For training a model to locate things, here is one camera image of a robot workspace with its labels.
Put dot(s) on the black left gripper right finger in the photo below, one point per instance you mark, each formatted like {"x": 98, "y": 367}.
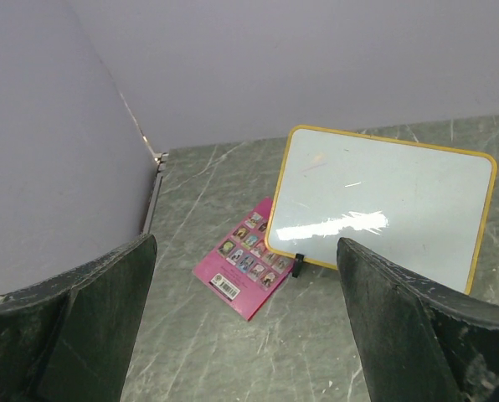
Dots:
{"x": 417, "y": 340}

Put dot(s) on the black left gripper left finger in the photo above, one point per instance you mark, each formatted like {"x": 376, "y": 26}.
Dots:
{"x": 71, "y": 337}

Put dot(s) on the gold framed whiteboard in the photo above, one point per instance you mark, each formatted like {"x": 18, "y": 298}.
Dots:
{"x": 422, "y": 206}

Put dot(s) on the pink sticker book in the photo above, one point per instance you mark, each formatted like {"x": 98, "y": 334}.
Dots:
{"x": 241, "y": 270}

